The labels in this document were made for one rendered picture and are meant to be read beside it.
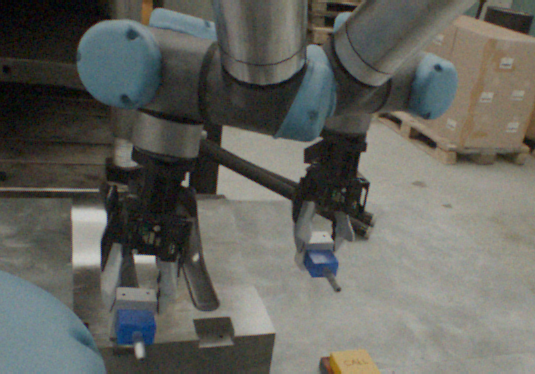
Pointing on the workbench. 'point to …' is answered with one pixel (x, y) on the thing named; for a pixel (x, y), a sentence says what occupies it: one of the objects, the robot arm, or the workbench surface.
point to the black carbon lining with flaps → (202, 290)
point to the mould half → (246, 332)
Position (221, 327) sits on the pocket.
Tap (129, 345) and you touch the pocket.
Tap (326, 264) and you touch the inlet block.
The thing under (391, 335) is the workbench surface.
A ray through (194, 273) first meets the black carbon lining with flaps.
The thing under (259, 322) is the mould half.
